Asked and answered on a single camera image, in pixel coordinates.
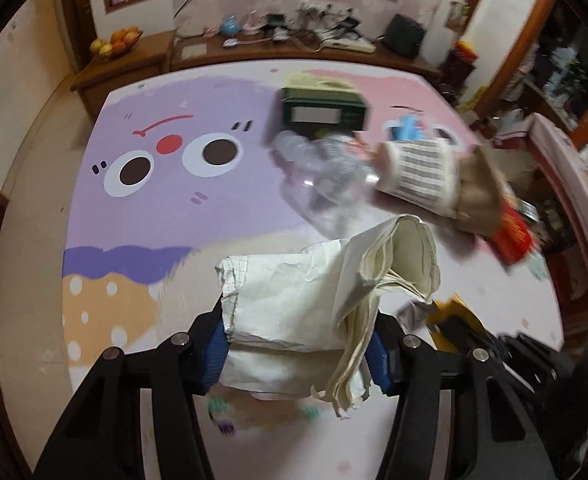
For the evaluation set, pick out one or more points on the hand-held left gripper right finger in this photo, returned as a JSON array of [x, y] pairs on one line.
[[379, 360]]

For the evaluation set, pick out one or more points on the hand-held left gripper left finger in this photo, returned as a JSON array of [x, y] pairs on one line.
[[218, 360]]

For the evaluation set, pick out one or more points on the silver foil wrapper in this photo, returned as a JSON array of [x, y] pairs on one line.
[[414, 312]]

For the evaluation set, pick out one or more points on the yellow plastic wrapper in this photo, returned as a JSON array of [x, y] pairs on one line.
[[454, 310]]

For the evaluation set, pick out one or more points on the beige paper bag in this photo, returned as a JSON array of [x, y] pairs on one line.
[[299, 300]]

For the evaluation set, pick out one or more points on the red snack packet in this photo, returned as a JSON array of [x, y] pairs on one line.
[[511, 237]]

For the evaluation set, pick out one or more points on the brown paper bag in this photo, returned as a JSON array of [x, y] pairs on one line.
[[479, 185]]

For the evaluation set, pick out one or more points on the checked paper cup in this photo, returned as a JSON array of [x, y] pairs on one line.
[[414, 175]]

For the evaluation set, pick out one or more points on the blue plastic wrapper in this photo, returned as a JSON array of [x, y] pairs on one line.
[[406, 127]]

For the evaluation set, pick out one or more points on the cartoon print tablecloth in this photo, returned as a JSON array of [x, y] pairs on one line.
[[173, 220]]

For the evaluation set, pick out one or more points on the clear plastic bottle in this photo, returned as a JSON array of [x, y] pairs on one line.
[[324, 170]]

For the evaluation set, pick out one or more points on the side table pink cloth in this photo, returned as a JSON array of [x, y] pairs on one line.
[[559, 160]]

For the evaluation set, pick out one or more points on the green box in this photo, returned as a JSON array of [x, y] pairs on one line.
[[319, 100]]

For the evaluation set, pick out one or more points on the dark carved stand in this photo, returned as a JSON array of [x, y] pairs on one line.
[[456, 77]]

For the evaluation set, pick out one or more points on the wooden glass partition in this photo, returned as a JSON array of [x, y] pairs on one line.
[[549, 50]]

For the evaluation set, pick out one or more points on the white set-top box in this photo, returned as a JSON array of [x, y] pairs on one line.
[[349, 45]]

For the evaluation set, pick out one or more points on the red tin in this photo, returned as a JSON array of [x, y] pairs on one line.
[[464, 50]]

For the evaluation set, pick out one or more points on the dark green air fryer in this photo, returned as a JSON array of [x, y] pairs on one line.
[[405, 35]]

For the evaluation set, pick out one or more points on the fruit bowl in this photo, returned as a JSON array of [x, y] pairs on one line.
[[116, 42]]

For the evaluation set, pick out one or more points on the blue snow globe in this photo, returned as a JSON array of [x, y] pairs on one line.
[[229, 25]]

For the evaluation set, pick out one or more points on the white wall socket strip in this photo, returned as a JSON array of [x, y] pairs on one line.
[[319, 8]]

